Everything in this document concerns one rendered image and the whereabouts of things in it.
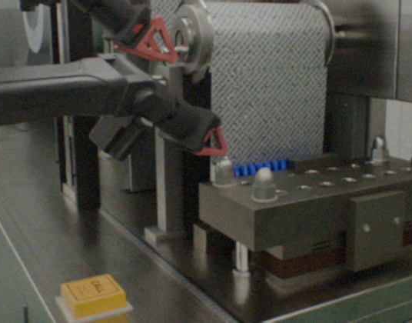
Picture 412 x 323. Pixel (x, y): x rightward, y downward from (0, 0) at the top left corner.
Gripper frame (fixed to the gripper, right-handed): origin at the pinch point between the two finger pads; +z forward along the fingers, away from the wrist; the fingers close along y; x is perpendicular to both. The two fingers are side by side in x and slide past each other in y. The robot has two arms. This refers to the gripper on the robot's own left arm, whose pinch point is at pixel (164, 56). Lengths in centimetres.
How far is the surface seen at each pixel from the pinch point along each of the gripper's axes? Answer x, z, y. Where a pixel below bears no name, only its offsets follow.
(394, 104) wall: 133, 240, -203
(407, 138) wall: 115, 255, -189
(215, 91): -0.6, 7.8, 7.2
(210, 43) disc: 4.7, 2.2, 7.3
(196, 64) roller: 1.5, 3.6, 4.2
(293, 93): 8.4, 20.7, 7.1
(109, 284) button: -33.4, 6.2, 16.7
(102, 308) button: -35.9, 5.5, 19.9
